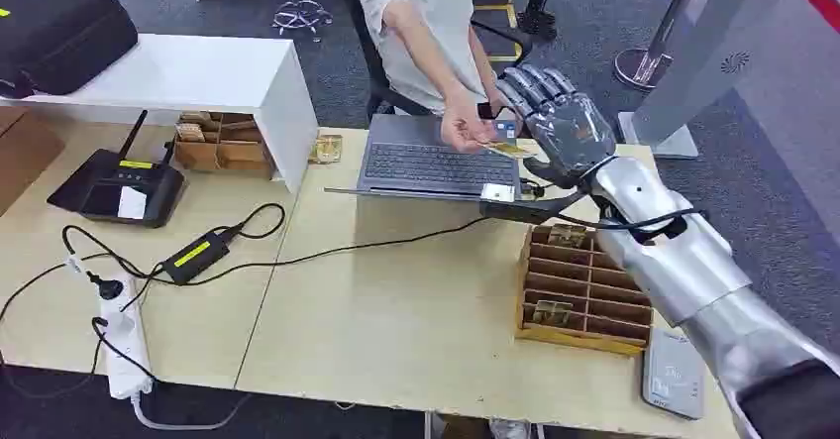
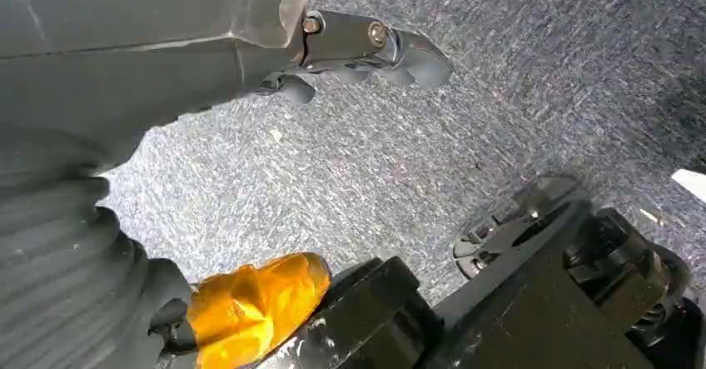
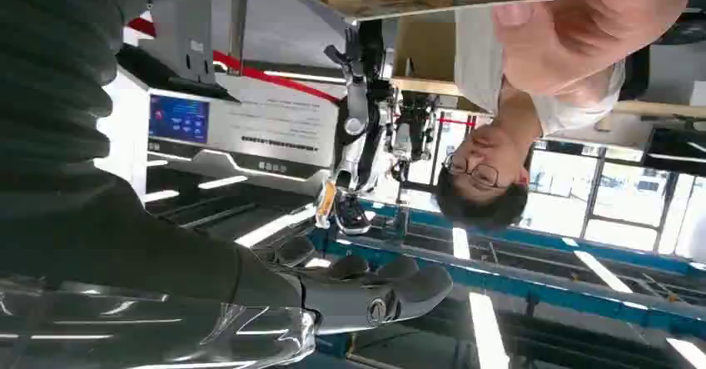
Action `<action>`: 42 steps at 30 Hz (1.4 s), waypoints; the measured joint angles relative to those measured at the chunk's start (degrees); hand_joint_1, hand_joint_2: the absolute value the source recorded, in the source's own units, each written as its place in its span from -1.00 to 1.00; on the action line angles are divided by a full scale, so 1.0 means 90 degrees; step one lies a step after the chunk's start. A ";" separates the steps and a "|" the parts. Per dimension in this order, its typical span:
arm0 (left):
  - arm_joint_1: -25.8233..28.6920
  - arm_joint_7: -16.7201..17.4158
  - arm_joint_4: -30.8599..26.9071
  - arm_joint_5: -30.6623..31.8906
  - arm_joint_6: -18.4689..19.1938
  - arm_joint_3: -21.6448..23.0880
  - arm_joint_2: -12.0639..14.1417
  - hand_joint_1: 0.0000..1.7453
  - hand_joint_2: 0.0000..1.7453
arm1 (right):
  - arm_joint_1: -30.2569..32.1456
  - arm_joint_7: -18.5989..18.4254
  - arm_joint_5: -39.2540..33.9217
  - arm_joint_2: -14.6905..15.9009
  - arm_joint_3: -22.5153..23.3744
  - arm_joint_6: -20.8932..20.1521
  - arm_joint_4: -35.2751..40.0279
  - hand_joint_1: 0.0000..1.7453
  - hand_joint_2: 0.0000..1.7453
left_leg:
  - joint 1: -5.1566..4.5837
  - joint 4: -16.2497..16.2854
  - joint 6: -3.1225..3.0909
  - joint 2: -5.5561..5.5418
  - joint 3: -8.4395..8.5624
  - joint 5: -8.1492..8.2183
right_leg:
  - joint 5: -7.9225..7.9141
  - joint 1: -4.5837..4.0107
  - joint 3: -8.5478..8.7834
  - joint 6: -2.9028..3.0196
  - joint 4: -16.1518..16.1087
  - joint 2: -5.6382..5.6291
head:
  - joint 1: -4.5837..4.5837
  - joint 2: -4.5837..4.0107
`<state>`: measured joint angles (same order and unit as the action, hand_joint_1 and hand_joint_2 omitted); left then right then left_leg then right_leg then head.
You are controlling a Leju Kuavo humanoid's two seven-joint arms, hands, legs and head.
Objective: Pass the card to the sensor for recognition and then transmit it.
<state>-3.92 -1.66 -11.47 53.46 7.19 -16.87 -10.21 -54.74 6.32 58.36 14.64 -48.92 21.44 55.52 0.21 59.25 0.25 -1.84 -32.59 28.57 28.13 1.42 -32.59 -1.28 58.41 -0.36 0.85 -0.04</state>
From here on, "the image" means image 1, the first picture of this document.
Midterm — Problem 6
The white desk riser shelf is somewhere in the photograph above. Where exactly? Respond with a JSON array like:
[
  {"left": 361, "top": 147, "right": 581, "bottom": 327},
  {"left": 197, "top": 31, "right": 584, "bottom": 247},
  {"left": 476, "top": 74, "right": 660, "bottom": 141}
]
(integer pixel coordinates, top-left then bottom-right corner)
[{"left": 0, "top": 33, "right": 320, "bottom": 195}]

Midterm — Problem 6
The black carrying case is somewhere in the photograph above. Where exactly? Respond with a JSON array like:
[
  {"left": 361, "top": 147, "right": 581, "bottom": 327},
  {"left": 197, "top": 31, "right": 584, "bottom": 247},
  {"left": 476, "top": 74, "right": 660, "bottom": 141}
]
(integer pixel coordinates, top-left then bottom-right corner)
[{"left": 0, "top": 0, "right": 140, "bottom": 100}]

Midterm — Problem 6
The gold printed card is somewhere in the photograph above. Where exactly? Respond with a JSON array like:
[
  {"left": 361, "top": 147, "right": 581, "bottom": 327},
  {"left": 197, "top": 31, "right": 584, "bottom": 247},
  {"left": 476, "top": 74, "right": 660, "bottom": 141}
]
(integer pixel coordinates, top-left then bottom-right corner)
[{"left": 480, "top": 140, "right": 530, "bottom": 161}]

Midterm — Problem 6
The yellow edged black platform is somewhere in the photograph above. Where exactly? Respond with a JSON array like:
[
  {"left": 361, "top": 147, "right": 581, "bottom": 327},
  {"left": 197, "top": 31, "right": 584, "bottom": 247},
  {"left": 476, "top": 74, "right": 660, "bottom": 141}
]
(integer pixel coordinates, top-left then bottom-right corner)
[{"left": 470, "top": 0, "right": 524, "bottom": 63}]

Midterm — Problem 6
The black power adapter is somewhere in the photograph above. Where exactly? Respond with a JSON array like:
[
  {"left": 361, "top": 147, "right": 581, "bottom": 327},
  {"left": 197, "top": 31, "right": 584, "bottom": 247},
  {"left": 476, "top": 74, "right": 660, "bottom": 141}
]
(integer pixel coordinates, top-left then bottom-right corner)
[{"left": 160, "top": 228, "right": 232, "bottom": 287}]

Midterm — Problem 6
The grey flat card reader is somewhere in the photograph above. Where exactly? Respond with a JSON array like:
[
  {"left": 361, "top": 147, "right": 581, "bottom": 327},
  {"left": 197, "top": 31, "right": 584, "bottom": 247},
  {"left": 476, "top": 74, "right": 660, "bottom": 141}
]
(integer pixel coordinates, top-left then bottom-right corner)
[{"left": 641, "top": 327, "right": 707, "bottom": 421}]

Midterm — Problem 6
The white power strip cable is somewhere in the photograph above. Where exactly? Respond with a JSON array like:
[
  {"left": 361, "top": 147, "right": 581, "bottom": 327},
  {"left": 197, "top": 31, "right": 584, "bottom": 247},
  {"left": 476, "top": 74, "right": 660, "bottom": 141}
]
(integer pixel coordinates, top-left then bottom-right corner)
[{"left": 129, "top": 391, "right": 255, "bottom": 433}]

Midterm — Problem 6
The person's right hand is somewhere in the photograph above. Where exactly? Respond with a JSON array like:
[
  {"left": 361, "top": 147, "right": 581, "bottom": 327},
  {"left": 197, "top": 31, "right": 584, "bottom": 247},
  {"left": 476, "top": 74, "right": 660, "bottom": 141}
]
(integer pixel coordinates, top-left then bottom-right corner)
[{"left": 439, "top": 91, "right": 500, "bottom": 156}]

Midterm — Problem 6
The wooden compartment organizer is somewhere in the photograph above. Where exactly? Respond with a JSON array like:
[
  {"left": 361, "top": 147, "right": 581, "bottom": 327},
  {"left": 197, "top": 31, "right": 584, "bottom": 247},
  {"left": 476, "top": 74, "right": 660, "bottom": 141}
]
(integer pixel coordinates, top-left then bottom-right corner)
[{"left": 171, "top": 110, "right": 277, "bottom": 180}]

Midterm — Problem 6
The chrome stanchion post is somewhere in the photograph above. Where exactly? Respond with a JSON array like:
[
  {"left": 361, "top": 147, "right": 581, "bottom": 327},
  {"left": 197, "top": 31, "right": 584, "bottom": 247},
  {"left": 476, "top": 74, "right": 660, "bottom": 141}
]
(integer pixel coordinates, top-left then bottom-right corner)
[{"left": 612, "top": 0, "right": 710, "bottom": 91}]

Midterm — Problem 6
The small pale card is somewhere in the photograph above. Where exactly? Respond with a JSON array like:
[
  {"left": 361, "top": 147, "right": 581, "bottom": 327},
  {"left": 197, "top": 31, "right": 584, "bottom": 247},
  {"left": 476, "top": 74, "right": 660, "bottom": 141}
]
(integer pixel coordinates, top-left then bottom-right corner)
[{"left": 480, "top": 183, "right": 517, "bottom": 203}]

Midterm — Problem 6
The wooden slotted card box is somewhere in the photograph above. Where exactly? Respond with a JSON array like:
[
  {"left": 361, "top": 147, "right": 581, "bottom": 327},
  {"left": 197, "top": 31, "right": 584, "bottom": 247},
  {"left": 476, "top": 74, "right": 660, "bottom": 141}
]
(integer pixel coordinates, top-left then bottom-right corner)
[{"left": 514, "top": 223, "right": 655, "bottom": 358}]

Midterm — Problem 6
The black adapter cable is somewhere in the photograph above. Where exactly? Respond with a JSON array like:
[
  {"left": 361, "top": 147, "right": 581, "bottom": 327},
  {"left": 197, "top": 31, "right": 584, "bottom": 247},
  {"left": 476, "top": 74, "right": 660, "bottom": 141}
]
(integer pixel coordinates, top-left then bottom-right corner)
[{"left": 175, "top": 202, "right": 491, "bottom": 288}]

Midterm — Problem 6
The white kiosk stand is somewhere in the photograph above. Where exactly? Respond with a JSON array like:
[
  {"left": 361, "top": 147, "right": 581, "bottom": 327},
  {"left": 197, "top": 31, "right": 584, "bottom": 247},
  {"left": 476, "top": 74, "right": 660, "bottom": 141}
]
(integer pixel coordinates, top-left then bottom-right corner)
[{"left": 615, "top": 0, "right": 790, "bottom": 161}]

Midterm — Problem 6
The black office chair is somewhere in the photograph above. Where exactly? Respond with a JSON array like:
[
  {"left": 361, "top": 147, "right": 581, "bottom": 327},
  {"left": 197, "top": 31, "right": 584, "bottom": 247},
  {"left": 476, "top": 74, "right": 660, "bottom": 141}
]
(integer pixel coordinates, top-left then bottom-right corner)
[{"left": 346, "top": 0, "right": 535, "bottom": 120}]

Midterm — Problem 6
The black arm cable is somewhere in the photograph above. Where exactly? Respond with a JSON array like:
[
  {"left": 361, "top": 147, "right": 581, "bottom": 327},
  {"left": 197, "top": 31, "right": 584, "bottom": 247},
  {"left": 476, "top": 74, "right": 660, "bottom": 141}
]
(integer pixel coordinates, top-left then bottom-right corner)
[{"left": 556, "top": 206, "right": 708, "bottom": 233}]

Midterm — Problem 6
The grey laptop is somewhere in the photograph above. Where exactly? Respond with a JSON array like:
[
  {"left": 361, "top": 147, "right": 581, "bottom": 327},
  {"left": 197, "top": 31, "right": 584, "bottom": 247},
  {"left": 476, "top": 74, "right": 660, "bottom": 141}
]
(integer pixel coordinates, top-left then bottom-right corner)
[{"left": 324, "top": 112, "right": 528, "bottom": 203}]

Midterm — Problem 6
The black plug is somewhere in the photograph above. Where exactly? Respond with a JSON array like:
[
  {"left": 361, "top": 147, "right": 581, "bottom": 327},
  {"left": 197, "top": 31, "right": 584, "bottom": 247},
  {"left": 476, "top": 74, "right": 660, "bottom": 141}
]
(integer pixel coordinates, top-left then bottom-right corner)
[{"left": 86, "top": 272, "right": 125, "bottom": 301}]

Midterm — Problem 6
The person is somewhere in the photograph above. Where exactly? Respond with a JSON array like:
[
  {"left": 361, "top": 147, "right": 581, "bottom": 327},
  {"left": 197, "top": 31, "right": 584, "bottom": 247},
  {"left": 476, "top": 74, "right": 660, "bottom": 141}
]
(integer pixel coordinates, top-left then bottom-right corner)
[{"left": 356, "top": 0, "right": 500, "bottom": 114}]

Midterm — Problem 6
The black stand base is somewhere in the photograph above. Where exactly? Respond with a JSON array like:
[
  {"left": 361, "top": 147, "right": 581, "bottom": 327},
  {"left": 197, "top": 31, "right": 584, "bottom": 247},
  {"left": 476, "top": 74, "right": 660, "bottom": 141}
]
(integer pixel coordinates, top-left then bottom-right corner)
[{"left": 516, "top": 0, "right": 560, "bottom": 42}]

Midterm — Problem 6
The person's left hand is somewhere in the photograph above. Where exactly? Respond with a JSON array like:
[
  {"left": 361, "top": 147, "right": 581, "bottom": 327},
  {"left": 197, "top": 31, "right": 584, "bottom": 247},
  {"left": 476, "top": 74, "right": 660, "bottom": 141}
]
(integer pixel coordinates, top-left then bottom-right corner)
[{"left": 486, "top": 87, "right": 526, "bottom": 141}]

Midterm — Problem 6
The white power strip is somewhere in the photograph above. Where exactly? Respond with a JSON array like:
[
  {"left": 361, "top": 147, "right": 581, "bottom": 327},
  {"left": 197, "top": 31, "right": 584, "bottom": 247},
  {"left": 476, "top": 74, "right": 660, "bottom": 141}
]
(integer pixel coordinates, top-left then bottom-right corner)
[{"left": 96, "top": 272, "right": 155, "bottom": 402}]

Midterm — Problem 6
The coiled cable bundle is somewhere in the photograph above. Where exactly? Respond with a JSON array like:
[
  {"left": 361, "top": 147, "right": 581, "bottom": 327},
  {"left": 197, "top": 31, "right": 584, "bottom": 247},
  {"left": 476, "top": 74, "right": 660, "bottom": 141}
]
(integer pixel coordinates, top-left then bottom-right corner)
[{"left": 271, "top": 0, "right": 335, "bottom": 38}]

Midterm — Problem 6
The black mains cable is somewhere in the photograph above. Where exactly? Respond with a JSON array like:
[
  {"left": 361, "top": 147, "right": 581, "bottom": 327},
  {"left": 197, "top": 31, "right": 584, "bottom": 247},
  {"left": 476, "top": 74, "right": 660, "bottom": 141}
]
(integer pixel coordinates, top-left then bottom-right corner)
[{"left": 0, "top": 225, "right": 166, "bottom": 384}]

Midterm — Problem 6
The black terminal with antennas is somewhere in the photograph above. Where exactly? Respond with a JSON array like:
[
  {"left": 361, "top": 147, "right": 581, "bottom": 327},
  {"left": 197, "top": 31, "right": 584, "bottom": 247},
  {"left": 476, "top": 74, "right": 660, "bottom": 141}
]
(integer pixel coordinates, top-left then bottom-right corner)
[{"left": 46, "top": 109, "right": 187, "bottom": 230}]

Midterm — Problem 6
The person's hand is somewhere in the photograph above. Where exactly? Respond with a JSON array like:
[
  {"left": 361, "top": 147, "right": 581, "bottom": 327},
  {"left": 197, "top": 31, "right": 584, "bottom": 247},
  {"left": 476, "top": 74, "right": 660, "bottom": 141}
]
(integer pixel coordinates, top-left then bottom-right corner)
[
  {"left": 439, "top": 91, "right": 500, "bottom": 156},
  {"left": 486, "top": 87, "right": 526, "bottom": 141}
]

